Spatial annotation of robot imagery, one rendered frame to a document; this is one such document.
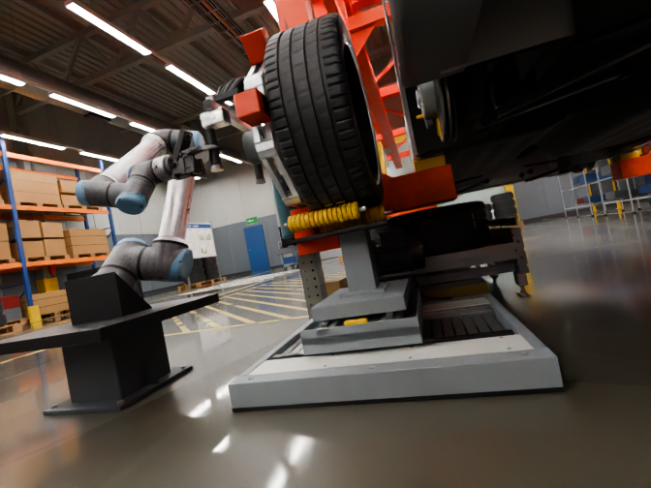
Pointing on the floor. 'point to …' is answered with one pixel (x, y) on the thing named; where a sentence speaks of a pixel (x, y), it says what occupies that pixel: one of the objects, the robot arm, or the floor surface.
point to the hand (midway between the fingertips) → (217, 146)
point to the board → (201, 244)
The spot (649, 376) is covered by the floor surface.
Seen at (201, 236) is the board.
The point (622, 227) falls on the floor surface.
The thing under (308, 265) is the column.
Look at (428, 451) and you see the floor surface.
